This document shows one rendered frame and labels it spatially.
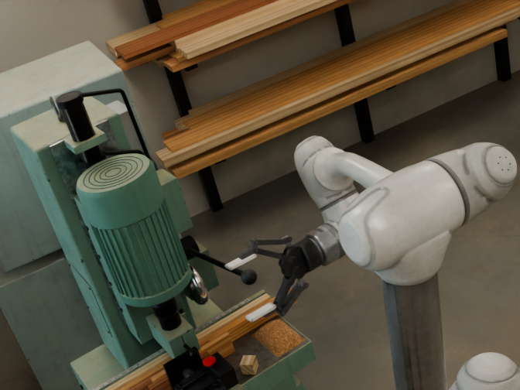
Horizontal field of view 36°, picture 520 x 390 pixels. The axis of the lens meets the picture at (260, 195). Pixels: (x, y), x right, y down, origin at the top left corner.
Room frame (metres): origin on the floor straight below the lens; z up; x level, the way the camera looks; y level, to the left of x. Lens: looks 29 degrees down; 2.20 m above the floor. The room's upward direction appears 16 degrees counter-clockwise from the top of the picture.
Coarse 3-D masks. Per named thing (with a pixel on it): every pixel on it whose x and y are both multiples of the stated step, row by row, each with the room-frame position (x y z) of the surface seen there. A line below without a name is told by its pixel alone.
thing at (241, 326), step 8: (264, 304) 1.71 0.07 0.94; (240, 320) 1.67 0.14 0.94; (248, 320) 1.67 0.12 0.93; (256, 320) 1.68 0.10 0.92; (264, 320) 1.68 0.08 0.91; (224, 328) 1.65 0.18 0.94; (232, 328) 1.65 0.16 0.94; (240, 328) 1.66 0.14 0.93; (248, 328) 1.67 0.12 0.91; (216, 336) 1.63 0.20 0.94; (232, 336) 1.65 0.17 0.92; (240, 336) 1.65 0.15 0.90; (200, 344) 1.62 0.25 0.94; (144, 376) 1.56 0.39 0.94; (128, 384) 1.55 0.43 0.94
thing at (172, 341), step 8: (152, 320) 1.64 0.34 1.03; (184, 320) 1.60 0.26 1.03; (152, 328) 1.63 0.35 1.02; (160, 328) 1.60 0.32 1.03; (176, 328) 1.58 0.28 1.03; (184, 328) 1.57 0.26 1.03; (192, 328) 1.57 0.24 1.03; (160, 336) 1.59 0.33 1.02; (168, 336) 1.56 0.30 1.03; (176, 336) 1.55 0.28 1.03; (184, 336) 1.56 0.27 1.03; (192, 336) 1.56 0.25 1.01; (160, 344) 1.62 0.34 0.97; (168, 344) 1.55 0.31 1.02; (176, 344) 1.55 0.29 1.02; (192, 344) 1.56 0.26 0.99; (168, 352) 1.58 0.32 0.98; (176, 352) 1.54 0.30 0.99
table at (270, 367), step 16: (304, 336) 1.59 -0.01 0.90; (240, 352) 1.59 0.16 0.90; (256, 352) 1.58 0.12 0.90; (288, 352) 1.54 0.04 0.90; (304, 352) 1.55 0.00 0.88; (240, 368) 1.54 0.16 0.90; (272, 368) 1.51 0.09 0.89; (288, 368) 1.53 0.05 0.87; (240, 384) 1.48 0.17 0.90; (256, 384) 1.49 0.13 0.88; (272, 384) 1.51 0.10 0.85
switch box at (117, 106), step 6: (114, 102) 1.99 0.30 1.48; (120, 102) 1.98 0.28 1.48; (114, 108) 1.95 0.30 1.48; (120, 108) 1.94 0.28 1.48; (126, 108) 1.92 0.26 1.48; (120, 114) 1.90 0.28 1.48; (126, 114) 1.91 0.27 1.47; (126, 120) 1.91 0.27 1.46; (126, 126) 1.90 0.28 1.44; (132, 126) 1.91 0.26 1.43; (126, 132) 1.90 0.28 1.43; (132, 132) 1.91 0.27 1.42; (132, 138) 1.91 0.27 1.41; (138, 138) 1.91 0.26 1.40; (132, 144) 1.90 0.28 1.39; (138, 144) 1.91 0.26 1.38
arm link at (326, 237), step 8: (328, 224) 1.62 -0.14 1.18; (312, 232) 1.61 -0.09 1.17; (320, 232) 1.59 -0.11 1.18; (328, 232) 1.59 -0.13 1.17; (336, 232) 1.59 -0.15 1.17; (312, 240) 1.59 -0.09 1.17; (320, 240) 1.57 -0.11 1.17; (328, 240) 1.57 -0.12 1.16; (336, 240) 1.58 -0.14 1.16; (320, 248) 1.57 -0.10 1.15; (328, 248) 1.56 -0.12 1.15; (336, 248) 1.57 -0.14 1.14; (328, 256) 1.56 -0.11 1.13; (336, 256) 1.57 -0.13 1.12; (328, 264) 1.57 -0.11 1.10
